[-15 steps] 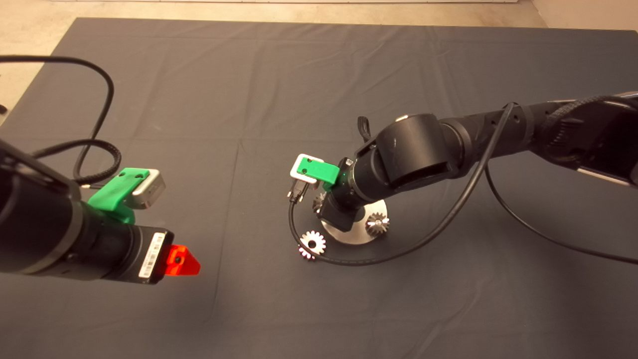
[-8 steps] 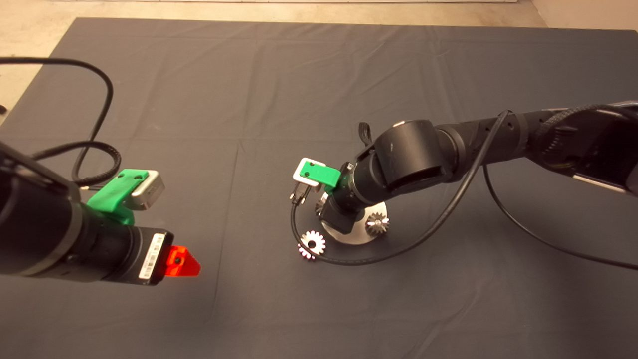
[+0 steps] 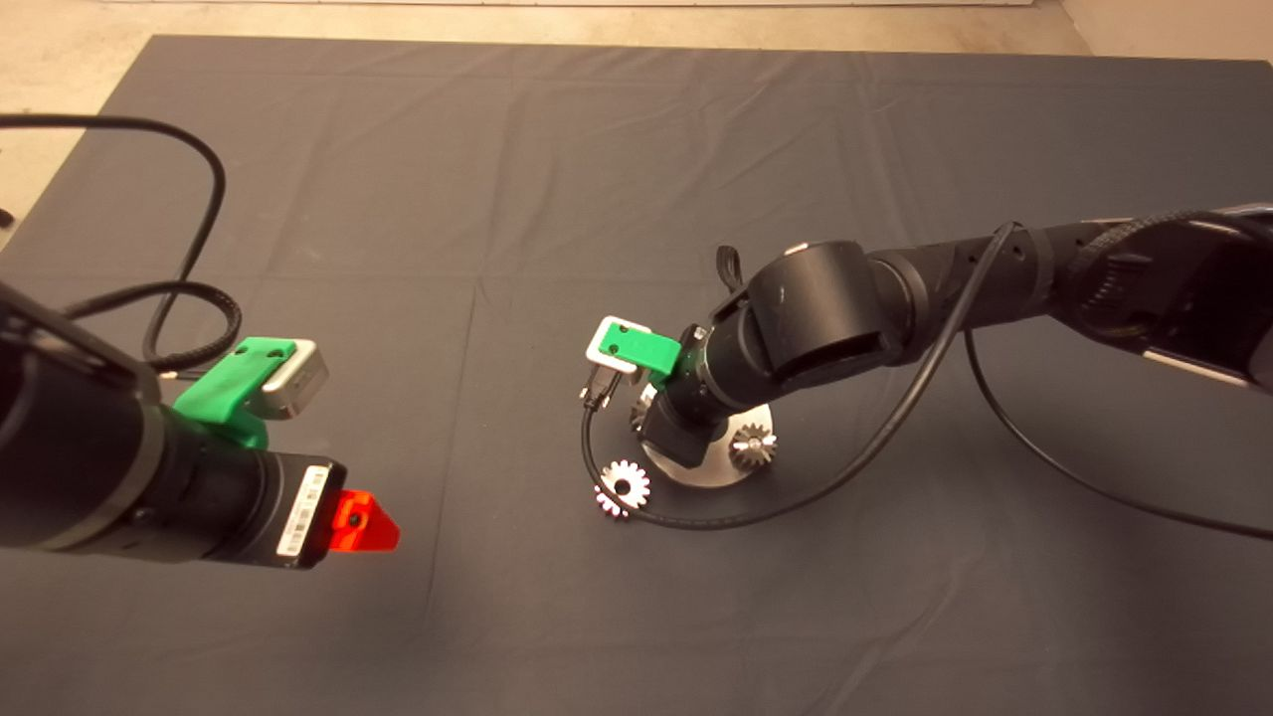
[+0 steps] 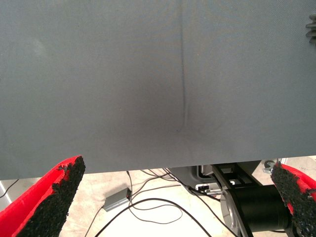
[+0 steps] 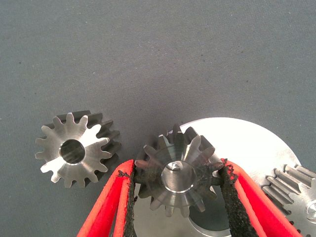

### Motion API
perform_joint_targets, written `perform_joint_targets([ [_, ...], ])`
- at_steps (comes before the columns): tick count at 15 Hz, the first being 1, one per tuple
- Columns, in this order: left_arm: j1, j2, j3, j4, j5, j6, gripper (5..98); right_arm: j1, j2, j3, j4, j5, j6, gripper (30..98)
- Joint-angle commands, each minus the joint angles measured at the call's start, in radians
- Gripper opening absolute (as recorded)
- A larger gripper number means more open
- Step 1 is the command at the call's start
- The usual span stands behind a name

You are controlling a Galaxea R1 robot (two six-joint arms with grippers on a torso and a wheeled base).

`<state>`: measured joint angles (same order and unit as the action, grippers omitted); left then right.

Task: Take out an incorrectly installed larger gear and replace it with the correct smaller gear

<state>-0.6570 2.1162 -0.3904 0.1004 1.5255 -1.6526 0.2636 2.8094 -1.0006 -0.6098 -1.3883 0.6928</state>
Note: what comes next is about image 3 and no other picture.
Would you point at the large bright steel gear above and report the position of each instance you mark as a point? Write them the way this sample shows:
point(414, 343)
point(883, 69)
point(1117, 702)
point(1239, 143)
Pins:
point(625, 470)

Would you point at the dark grey table cloth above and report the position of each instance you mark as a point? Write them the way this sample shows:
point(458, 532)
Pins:
point(497, 179)

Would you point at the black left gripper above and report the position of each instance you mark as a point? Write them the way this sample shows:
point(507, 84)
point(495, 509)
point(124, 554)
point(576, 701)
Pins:
point(288, 512)

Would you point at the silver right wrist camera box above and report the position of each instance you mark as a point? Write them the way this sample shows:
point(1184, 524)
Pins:
point(597, 350)

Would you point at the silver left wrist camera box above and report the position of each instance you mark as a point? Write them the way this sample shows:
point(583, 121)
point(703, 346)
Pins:
point(298, 383)

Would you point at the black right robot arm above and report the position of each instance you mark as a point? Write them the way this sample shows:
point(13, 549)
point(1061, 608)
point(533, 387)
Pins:
point(825, 318)

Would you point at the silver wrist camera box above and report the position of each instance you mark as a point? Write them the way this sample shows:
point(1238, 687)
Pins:
point(298, 383)
point(597, 350)

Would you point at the green right camera mount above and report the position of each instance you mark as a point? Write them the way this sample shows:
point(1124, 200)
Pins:
point(646, 353)

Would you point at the green left camera mount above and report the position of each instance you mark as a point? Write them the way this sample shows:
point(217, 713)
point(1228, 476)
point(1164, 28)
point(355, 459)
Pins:
point(234, 388)

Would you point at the round metal plate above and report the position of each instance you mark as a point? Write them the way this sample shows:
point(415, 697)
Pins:
point(716, 475)

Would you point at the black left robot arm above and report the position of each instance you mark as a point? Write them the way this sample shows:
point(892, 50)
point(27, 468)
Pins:
point(80, 457)

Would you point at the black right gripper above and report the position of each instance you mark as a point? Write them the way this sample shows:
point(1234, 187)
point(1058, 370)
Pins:
point(681, 433)

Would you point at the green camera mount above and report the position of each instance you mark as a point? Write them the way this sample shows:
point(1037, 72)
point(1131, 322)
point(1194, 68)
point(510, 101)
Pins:
point(646, 353)
point(234, 388)

